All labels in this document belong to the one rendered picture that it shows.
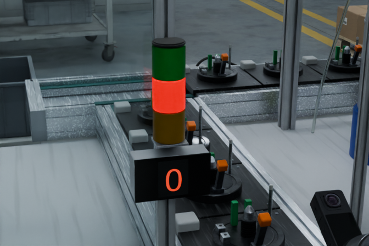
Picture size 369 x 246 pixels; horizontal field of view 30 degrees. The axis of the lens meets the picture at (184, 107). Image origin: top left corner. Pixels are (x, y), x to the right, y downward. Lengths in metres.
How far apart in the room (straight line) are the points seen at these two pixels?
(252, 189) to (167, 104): 0.60
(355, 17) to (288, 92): 4.36
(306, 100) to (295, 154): 0.34
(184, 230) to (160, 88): 0.45
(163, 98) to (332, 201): 0.28
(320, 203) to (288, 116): 1.28
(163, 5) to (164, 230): 0.37
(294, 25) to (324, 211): 1.25
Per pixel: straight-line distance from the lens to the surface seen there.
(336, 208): 0.98
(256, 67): 2.53
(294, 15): 2.15
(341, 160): 2.05
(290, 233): 1.41
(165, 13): 1.04
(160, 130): 1.04
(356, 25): 6.51
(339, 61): 2.58
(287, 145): 2.12
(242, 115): 2.29
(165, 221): 1.15
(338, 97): 2.40
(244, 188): 1.58
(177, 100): 1.02
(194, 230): 1.40
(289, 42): 2.15
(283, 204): 1.54
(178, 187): 1.07
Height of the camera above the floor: 1.66
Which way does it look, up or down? 19 degrees down
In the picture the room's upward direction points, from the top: straight up
